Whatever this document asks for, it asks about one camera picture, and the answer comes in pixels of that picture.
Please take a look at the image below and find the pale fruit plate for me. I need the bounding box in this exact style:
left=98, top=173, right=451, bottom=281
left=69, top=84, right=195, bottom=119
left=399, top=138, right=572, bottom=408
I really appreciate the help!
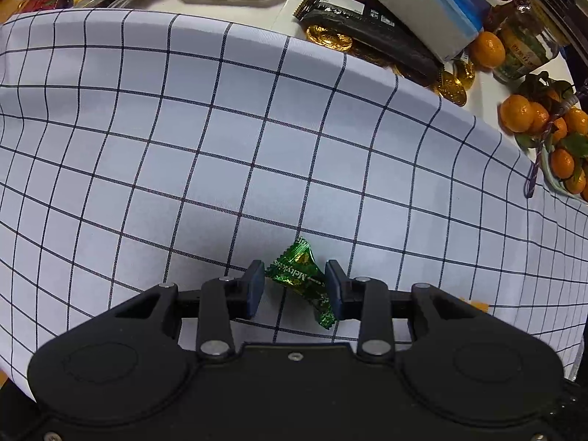
left=534, top=146, right=588, bottom=204

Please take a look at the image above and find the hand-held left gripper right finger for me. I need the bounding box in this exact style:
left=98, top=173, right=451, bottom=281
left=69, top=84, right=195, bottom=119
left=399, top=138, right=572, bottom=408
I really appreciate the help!
left=324, top=259, right=484, bottom=362

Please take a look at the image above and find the blue and white tissue box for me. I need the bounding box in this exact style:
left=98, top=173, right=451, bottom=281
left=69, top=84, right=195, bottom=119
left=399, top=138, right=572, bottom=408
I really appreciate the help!
left=364, top=0, right=513, bottom=64

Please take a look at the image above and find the gold foil coin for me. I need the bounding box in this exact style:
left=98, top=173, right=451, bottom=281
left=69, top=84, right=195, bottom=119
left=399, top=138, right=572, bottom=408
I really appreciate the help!
left=433, top=59, right=477, bottom=104
left=306, top=25, right=354, bottom=51

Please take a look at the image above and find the pile of mandarin oranges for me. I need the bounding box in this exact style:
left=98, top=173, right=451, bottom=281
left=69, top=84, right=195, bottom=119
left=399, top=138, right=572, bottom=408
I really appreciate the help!
left=469, top=0, right=588, bottom=196

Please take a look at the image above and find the purple lanyard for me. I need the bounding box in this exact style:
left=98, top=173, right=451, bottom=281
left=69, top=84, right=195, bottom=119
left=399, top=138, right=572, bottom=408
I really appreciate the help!
left=526, top=96, right=578, bottom=198

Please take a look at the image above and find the shiny green candy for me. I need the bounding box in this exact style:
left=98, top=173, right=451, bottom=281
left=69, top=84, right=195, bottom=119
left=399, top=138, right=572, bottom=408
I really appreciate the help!
left=265, top=236, right=336, bottom=330

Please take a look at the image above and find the blue checked tablecloth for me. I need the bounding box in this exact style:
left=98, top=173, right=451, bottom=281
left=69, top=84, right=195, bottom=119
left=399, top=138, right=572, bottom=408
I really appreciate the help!
left=0, top=9, right=588, bottom=387

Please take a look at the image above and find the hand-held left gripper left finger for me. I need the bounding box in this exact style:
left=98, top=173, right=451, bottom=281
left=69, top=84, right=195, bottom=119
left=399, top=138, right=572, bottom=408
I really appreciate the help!
left=112, top=259, right=266, bottom=362

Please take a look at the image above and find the black snack packet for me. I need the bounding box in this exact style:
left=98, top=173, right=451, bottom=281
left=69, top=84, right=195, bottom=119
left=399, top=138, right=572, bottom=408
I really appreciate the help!
left=293, top=0, right=444, bottom=86

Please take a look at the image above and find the green label jar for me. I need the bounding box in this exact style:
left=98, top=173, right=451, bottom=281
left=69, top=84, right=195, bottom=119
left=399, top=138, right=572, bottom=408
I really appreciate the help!
left=493, top=9, right=560, bottom=85

